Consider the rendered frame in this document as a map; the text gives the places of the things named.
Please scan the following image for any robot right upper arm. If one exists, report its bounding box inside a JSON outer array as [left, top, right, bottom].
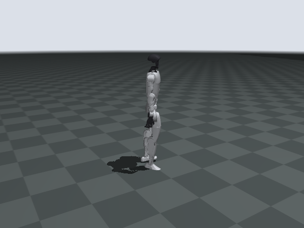
[[147, 74, 155, 99]]

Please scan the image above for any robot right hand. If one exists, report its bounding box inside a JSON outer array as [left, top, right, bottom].
[[145, 113, 154, 128]]

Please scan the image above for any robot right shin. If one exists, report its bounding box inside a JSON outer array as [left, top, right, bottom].
[[147, 138, 157, 166]]

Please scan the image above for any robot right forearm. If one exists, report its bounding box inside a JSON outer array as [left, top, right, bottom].
[[147, 95, 154, 117]]

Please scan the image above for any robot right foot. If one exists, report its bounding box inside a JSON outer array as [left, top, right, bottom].
[[145, 162, 160, 170]]

